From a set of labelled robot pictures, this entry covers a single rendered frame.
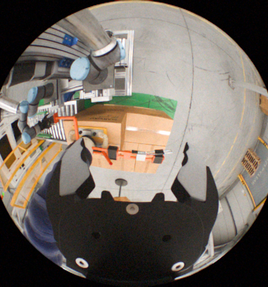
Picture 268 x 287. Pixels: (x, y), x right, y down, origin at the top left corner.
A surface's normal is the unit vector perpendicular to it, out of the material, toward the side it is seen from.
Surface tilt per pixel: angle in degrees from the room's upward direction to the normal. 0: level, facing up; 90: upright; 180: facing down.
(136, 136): 0
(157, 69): 0
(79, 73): 7
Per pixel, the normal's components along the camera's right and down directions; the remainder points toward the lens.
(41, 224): 0.58, -0.71
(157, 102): -0.03, 0.53
